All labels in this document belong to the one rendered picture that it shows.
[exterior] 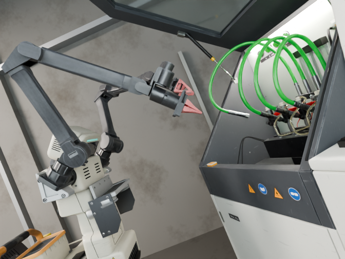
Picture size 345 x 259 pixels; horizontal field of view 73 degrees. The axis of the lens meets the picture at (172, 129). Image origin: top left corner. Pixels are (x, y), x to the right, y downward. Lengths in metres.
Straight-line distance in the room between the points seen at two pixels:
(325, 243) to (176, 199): 2.06
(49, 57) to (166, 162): 1.94
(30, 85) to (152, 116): 1.83
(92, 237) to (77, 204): 0.15
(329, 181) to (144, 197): 2.28
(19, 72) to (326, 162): 0.93
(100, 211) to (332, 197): 0.80
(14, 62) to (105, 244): 0.77
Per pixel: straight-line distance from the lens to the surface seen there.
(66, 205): 1.16
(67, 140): 0.91
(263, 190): 0.87
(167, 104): 0.87
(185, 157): 2.61
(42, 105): 0.93
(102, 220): 1.06
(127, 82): 0.86
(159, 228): 2.84
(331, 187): 0.67
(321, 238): 0.81
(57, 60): 0.92
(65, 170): 0.94
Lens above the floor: 1.18
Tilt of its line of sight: level
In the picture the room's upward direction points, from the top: 23 degrees counter-clockwise
